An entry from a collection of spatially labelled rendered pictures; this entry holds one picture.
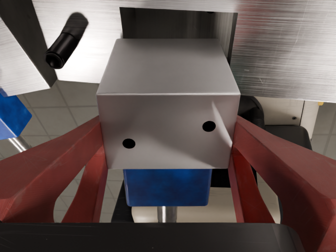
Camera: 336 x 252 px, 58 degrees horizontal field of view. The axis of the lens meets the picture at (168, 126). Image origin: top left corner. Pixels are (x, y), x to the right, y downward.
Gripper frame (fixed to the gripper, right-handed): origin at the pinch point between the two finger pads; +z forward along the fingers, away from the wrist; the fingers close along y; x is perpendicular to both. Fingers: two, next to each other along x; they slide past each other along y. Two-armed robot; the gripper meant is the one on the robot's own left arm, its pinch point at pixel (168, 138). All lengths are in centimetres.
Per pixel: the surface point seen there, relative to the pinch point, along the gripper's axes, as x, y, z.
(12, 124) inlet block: 6.8, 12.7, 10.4
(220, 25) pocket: -2.4, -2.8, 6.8
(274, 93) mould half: 0.2, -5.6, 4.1
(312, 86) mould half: -0.3, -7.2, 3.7
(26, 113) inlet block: 7.0, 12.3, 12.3
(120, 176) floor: 124, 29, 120
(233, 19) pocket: -2.9, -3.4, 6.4
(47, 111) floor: 75, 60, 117
